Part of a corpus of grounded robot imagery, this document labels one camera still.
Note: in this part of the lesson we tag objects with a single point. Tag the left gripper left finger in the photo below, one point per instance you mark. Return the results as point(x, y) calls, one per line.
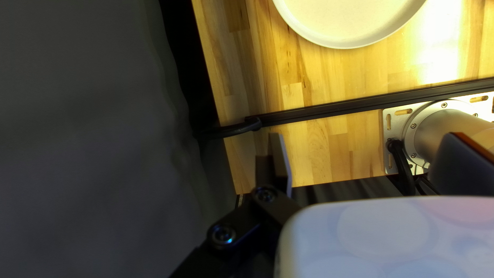
point(247, 224)

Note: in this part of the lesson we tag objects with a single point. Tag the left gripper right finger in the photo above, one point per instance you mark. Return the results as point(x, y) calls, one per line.
point(463, 170)

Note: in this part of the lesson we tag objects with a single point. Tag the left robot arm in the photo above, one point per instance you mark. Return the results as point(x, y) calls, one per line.
point(444, 123)

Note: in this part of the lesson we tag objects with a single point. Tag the grey round plate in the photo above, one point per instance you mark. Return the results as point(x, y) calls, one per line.
point(347, 23)

